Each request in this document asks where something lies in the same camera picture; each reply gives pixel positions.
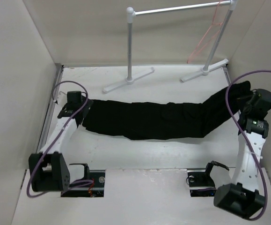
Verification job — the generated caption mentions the black trousers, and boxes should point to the black trousers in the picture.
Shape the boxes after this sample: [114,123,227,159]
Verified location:
[82,81,252,140]

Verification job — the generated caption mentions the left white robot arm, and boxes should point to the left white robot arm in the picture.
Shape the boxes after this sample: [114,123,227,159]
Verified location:
[29,91,93,193]

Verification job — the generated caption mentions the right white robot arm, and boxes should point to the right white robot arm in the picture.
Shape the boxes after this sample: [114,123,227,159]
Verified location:
[213,89,271,221]

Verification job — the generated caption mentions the white clothes rack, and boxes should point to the white clothes rack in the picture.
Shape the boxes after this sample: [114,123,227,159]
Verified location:
[103,0,238,94]

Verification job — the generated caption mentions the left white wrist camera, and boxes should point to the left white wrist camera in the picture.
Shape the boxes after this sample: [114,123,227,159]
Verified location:
[53,91,67,106]

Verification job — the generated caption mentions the pink wire hanger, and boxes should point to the pink wire hanger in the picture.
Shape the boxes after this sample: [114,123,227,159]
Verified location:
[186,0,228,64]

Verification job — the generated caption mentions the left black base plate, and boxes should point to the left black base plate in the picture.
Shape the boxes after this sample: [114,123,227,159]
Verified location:
[60,170,106,198]

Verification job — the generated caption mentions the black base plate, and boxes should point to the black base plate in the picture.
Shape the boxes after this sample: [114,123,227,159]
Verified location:
[186,170,216,197]
[60,170,106,198]

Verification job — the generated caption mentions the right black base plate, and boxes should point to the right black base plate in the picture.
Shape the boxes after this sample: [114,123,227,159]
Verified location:
[186,170,216,197]

